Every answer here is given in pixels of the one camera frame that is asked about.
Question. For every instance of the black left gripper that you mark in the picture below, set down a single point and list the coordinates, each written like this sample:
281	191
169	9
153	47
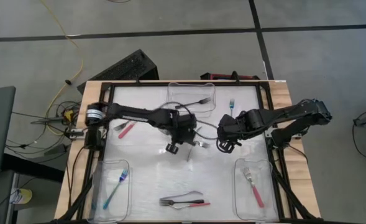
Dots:
185	127

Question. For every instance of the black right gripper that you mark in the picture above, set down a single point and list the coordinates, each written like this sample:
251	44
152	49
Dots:
229	129

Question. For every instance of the clear plastic tray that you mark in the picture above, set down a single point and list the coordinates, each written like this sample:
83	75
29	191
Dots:
269	180
111	199
185	91

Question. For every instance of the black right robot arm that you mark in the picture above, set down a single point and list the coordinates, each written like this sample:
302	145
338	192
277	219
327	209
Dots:
279	113

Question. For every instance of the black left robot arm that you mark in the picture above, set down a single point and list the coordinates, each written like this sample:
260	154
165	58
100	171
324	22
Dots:
133	113

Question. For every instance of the white work mat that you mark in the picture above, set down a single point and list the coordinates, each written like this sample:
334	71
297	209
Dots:
158	174

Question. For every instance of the red and black case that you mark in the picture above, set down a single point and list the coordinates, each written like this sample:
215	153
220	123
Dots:
217	76

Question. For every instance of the yellow plug power strip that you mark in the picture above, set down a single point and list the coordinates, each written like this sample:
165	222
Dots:
68	114

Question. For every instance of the yellow and white container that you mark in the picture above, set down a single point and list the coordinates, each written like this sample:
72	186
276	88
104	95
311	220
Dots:
24	196

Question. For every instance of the black metal table frame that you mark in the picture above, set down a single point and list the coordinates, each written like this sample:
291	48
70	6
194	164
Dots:
158	83

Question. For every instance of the black frame clamp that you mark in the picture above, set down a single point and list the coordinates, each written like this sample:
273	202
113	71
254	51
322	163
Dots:
235	77
137	81

